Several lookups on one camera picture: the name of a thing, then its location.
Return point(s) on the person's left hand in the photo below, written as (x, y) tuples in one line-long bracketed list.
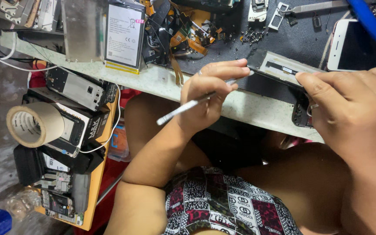
[(196, 88)]

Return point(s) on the person's right hand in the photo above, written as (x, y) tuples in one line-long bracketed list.
[(354, 114)]

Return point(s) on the person's left fingers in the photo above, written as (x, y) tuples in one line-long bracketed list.
[(227, 70)]

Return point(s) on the person's right fingers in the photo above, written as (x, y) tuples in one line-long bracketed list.
[(318, 86)]

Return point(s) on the disassembled phone with black frame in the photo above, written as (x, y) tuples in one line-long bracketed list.
[(279, 67)]

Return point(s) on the silver metal spudger tool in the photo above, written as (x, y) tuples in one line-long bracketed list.
[(178, 111)]

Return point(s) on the pile of small screws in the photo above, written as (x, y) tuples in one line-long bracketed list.
[(252, 36)]

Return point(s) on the dark grey work mat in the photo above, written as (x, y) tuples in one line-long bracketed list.
[(299, 39)]

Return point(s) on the white smartphone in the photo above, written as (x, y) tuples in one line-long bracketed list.
[(354, 45)]

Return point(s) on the small black component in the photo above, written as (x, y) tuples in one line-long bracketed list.
[(291, 19), (317, 21)]

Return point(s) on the small silver phone part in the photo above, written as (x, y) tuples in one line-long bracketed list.
[(258, 13)]

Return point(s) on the silver sim tray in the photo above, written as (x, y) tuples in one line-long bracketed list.
[(273, 22)]

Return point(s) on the metal tweezers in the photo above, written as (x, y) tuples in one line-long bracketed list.
[(318, 6)]

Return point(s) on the phone battery with white label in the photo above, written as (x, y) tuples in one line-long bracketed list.
[(124, 36)]

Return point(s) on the orange packet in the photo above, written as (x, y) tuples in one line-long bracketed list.
[(120, 142)]

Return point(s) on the patterned garment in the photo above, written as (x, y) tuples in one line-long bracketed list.
[(214, 202)]

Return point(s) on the black box with white print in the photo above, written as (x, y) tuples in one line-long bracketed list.
[(91, 125)]

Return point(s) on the silver metal plate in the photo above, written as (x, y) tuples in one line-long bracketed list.
[(82, 31)]

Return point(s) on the silver disassembled phone chassis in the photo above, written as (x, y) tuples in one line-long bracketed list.
[(77, 88)]

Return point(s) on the orange wooden side table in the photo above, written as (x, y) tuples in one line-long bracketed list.
[(98, 176)]

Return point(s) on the tan masking tape roll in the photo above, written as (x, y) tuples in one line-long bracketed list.
[(34, 125)]

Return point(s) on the phone circuit boards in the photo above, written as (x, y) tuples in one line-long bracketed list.
[(57, 195)]

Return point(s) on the stack of phone parts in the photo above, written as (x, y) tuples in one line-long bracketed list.
[(21, 13)]

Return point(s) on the black phone case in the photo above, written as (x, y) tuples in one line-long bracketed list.
[(28, 165)]

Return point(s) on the clear plastic bag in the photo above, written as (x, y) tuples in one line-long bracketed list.
[(21, 202)]

